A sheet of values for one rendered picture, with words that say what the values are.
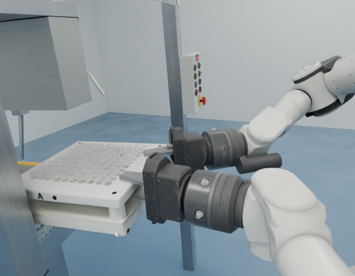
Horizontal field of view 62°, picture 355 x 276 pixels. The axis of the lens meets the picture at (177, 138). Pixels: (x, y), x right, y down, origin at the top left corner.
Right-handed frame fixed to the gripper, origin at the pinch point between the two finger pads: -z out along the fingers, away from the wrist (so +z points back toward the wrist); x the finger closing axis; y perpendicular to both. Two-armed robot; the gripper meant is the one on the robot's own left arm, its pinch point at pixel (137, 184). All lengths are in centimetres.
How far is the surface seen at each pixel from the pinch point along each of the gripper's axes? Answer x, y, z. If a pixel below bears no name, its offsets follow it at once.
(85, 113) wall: 95, 329, -320
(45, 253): 21.0, -2.8, -25.0
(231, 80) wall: 41, 368, -81
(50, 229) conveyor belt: 14.4, -1.9, -22.9
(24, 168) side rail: 9.9, 12.3, -47.0
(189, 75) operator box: -7, 80, -23
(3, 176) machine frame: -5.9, -13.9, -14.2
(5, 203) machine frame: -1.8, -14.7, -13.9
